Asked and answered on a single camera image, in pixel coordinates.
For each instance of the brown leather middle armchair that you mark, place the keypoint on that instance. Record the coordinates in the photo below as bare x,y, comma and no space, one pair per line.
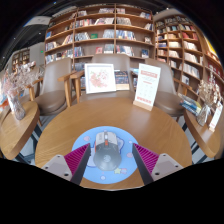
123,78

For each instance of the wooden right wall bookshelf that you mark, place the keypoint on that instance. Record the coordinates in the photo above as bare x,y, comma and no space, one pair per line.
181,44

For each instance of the distant wooden bookshelf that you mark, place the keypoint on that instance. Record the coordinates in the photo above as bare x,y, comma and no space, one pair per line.
20,58

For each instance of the framed floral picture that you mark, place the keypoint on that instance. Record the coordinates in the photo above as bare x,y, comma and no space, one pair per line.
99,78

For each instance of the vase with beige dried flowers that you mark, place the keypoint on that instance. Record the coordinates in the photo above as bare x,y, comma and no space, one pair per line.
211,94

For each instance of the vase with pink dried flowers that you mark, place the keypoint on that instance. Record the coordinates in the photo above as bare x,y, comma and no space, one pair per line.
15,83

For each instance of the stack of books on armrest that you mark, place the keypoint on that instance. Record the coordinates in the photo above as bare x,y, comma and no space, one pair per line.
190,104

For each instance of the grey computer mouse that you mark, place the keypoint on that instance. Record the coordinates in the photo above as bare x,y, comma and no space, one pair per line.
107,155

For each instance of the white card on right table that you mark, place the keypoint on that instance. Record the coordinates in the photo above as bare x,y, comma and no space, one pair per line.
216,117

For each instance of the brown leather left armchair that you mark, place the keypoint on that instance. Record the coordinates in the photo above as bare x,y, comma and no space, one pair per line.
55,94

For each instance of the white menu card stand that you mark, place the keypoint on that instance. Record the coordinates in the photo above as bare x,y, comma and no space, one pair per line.
147,85

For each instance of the round wooden right table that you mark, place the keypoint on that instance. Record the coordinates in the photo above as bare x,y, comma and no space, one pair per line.
206,140

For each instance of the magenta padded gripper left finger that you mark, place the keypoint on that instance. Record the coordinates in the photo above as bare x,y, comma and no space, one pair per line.
70,167

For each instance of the round wooden left table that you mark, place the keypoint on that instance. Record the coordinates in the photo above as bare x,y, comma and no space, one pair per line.
15,133

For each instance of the brown leather armchair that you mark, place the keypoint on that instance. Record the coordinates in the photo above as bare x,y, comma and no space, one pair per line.
123,78
55,94
166,97

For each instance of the round blue mouse pad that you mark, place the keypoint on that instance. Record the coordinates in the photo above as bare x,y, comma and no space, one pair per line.
125,142

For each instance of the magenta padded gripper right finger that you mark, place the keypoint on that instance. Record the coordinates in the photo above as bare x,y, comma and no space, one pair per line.
153,166

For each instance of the brown leather right armchair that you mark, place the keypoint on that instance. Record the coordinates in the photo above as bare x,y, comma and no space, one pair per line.
166,97

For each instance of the large wooden back bookshelf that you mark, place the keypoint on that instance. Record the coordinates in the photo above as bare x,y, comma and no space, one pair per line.
79,33

